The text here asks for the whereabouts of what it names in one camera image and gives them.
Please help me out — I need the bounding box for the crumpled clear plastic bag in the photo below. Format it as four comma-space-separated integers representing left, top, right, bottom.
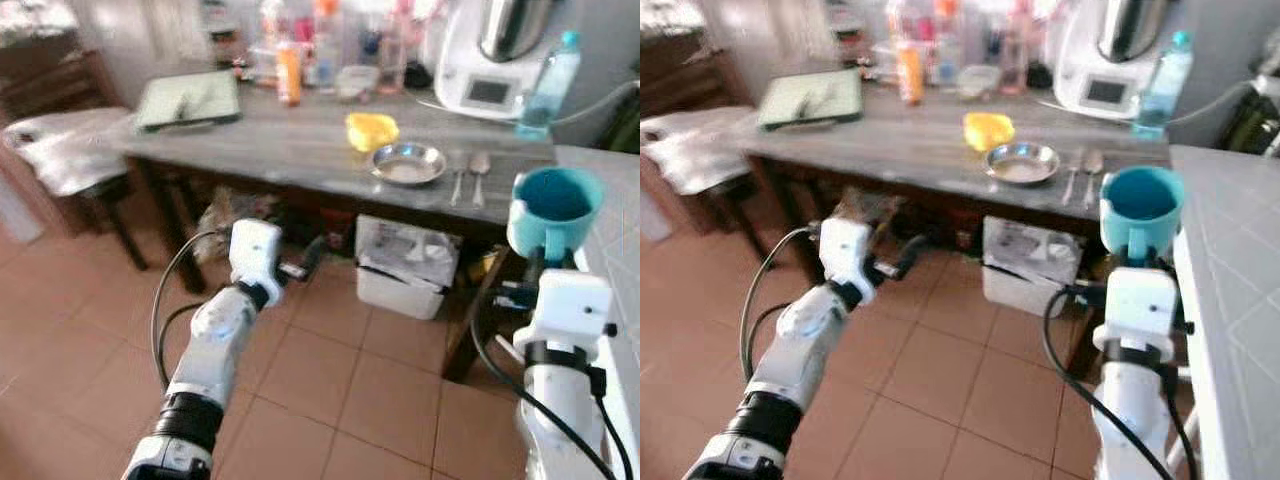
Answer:
824, 188, 903, 238
194, 188, 283, 243

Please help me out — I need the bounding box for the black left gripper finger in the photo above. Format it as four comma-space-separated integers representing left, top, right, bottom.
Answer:
898, 233, 933, 277
300, 235, 330, 281

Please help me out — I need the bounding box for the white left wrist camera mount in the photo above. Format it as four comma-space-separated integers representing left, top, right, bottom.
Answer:
819, 216, 878, 303
228, 217, 284, 307

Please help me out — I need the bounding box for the pink drinking tumbler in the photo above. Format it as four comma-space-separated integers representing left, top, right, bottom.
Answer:
377, 18, 407, 95
999, 18, 1029, 95

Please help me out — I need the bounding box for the green rimmed tray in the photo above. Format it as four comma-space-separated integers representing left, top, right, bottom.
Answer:
756, 67, 865, 132
132, 69, 243, 134

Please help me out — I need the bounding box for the white plastic bin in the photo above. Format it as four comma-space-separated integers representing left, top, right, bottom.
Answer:
981, 216, 1085, 319
354, 214, 464, 322

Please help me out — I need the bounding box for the dark wooden table leg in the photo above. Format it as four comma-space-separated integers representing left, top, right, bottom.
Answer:
443, 244, 513, 383
1062, 250, 1111, 379
124, 158, 203, 293
748, 158, 825, 286

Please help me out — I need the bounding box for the white crumpled cloth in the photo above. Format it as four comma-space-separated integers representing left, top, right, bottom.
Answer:
4, 107, 137, 197
640, 107, 763, 197

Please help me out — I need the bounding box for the teal plastic cup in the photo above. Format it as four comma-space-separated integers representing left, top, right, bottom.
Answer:
1099, 164, 1187, 267
506, 166, 606, 267

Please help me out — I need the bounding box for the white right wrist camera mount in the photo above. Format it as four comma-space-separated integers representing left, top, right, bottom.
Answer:
534, 269, 614, 348
1094, 267, 1182, 348

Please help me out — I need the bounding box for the black bag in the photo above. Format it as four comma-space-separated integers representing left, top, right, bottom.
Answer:
1224, 84, 1280, 158
609, 88, 641, 153

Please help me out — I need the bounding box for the white kitchen cooking machine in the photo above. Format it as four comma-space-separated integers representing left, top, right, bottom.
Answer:
1049, 0, 1178, 120
434, 0, 563, 122

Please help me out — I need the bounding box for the steel spoon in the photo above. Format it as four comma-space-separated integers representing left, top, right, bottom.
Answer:
469, 149, 492, 210
1082, 149, 1105, 210

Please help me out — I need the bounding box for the orange sauce bottle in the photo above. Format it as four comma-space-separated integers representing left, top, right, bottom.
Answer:
274, 38, 304, 108
896, 38, 925, 107

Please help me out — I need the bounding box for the small lidded plastic container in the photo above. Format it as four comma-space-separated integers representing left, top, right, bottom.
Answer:
954, 64, 1002, 102
334, 64, 380, 104

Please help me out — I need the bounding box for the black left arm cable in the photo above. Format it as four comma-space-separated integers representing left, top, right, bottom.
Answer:
738, 226, 827, 383
149, 229, 237, 393

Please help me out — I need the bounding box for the dark wooden chair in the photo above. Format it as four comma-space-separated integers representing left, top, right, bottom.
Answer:
0, 30, 153, 273
640, 30, 777, 251

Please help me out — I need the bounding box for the grey plastic table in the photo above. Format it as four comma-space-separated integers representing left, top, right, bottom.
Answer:
1169, 144, 1280, 480
554, 144, 641, 480

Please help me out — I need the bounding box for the clear plastic storage box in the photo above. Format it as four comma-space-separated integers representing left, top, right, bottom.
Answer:
248, 44, 279, 87
868, 44, 899, 87

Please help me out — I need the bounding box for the round steel plate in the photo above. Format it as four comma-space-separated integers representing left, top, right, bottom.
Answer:
369, 142, 449, 188
983, 141, 1062, 187

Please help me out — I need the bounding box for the clear water bottle teal cap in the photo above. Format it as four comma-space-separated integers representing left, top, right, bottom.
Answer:
1131, 29, 1197, 140
514, 29, 584, 142

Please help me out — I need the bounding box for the clear plastic bottle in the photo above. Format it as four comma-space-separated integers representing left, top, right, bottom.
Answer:
312, 0, 342, 92
933, 0, 963, 91

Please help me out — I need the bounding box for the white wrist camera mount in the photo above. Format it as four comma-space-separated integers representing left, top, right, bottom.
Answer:
534, 269, 614, 348
228, 217, 284, 307
819, 216, 878, 303
1094, 267, 1182, 348

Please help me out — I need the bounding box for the yellow plastic bowl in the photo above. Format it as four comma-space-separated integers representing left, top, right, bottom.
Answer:
344, 111, 402, 154
962, 111, 1018, 154

